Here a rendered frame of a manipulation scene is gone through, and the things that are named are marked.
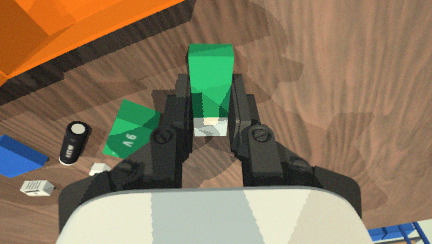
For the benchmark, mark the white pencil sharpener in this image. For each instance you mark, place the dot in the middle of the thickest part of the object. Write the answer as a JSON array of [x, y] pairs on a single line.
[[37, 188]]

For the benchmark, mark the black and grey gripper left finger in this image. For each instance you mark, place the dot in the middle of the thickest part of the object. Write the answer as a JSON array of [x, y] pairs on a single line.
[[156, 165]]

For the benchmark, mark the black aa battery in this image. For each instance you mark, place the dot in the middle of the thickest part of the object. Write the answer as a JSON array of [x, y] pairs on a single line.
[[73, 142]]

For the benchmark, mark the orange open-top bin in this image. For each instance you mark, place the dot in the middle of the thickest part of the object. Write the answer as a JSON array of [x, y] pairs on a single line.
[[35, 31]]

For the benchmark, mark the blue rectangular block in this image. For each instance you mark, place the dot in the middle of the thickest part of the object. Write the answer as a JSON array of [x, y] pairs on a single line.
[[17, 158]]

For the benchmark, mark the white hex nut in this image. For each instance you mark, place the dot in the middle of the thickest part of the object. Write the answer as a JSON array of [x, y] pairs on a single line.
[[99, 167]]

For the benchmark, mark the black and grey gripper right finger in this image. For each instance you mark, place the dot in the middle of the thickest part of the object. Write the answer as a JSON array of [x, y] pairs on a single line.
[[266, 162]]

